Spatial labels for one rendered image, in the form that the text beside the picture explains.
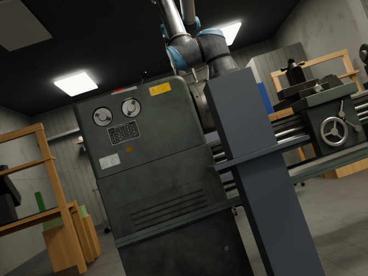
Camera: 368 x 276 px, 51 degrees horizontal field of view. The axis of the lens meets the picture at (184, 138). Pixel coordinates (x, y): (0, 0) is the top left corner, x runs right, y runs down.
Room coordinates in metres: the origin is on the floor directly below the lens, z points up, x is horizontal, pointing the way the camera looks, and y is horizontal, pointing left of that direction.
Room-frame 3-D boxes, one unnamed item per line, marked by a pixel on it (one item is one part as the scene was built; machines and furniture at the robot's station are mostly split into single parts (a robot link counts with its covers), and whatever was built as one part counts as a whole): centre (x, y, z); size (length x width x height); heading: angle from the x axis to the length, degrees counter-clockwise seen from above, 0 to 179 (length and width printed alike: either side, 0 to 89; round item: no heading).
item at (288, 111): (2.30, -0.45, 0.89); 0.36 x 0.30 x 0.04; 8
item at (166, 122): (2.19, 0.22, 1.06); 0.59 x 0.48 x 0.39; 98
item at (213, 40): (1.73, -0.26, 1.27); 0.13 x 0.12 x 0.14; 91
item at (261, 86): (2.31, -0.52, 1.00); 0.08 x 0.06 x 0.23; 8
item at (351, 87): (2.31, -0.78, 0.90); 0.53 x 0.30 x 0.06; 8
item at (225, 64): (1.73, -0.26, 1.15); 0.15 x 0.15 x 0.10
